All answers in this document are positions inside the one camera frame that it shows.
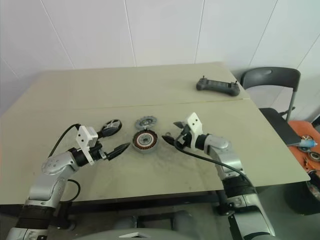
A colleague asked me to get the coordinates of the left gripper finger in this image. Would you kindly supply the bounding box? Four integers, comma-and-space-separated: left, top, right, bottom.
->
109, 142, 132, 157
108, 144, 131, 161

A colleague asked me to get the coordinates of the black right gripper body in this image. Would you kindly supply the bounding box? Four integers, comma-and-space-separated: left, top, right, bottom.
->
174, 125, 193, 150

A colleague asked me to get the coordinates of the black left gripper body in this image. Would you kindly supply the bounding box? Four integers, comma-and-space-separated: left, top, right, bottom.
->
89, 142, 112, 162

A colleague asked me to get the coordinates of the black spoked motor rotor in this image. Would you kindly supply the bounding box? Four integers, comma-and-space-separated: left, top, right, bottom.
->
99, 119, 124, 138

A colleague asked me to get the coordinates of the silver motor housing with windings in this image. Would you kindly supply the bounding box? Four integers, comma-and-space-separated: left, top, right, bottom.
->
131, 129, 160, 155

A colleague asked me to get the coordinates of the grey toothed motor cover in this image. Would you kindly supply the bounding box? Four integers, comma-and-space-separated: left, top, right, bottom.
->
134, 116, 156, 130

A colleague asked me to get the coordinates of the dark grey remote controller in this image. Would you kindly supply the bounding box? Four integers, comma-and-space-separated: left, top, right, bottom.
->
195, 74, 241, 97

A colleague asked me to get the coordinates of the grey robot torso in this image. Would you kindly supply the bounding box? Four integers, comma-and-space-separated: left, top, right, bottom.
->
82, 226, 226, 240

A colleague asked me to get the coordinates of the black folding chair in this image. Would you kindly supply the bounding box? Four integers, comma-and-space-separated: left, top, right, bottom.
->
239, 66, 302, 147

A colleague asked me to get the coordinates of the blue and white small part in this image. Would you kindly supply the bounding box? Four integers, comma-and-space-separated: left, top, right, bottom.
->
298, 138, 316, 148

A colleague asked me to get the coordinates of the black round wheel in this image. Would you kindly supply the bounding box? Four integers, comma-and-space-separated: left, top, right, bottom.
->
306, 172, 320, 201

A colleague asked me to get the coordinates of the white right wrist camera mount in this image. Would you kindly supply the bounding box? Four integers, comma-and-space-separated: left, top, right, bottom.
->
186, 112, 203, 151

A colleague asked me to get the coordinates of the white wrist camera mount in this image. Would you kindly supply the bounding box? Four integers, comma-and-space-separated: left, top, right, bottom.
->
186, 112, 203, 151
76, 125, 99, 166

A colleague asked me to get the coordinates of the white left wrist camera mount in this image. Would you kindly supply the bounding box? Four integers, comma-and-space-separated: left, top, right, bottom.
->
76, 125, 99, 166

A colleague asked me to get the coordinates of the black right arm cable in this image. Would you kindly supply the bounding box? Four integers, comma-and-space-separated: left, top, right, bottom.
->
174, 134, 256, 191

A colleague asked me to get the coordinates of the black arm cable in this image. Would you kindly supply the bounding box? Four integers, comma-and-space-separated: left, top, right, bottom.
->
174, 134, 256, 191
47, 123, 82, 201

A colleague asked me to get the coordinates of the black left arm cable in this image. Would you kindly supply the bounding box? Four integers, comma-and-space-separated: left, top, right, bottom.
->
47, 123, 82, 201

